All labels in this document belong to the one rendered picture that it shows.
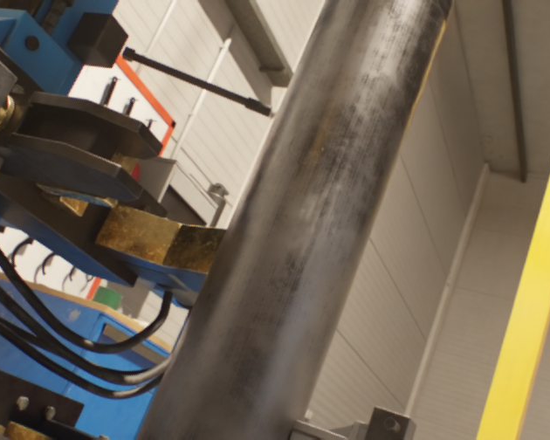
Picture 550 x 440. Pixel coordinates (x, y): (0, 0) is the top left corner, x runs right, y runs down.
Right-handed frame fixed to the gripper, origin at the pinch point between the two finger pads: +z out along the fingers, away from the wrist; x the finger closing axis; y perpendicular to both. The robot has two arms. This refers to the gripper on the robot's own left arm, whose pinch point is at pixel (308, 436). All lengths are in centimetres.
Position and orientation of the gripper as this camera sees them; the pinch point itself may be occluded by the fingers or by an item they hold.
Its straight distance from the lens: 102.7
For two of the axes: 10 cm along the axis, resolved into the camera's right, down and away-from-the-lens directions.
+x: -3.6, 8.8, -3.0
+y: -3.5, -4.3, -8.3
